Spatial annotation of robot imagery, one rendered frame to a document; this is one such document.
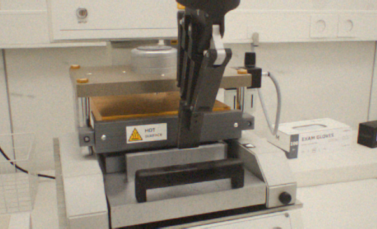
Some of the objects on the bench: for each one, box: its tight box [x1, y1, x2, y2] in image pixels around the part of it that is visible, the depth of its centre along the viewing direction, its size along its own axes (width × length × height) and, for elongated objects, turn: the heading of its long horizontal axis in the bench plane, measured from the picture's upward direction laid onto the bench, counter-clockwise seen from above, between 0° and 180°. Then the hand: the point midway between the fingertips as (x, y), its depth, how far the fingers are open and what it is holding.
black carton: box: [357, 120, 377, 148], centre depth 129 cm, size 6×9×7 cm
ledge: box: [262, 130, 377, 188], centre depth 131 cm, size 30×84×4 cm, turn 105°
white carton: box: [266, 117, 352, 160], centre depth 125 cm, size 12×23×7 cm, turn 112°
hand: (189, 124), depth 54 cm, fingers closed
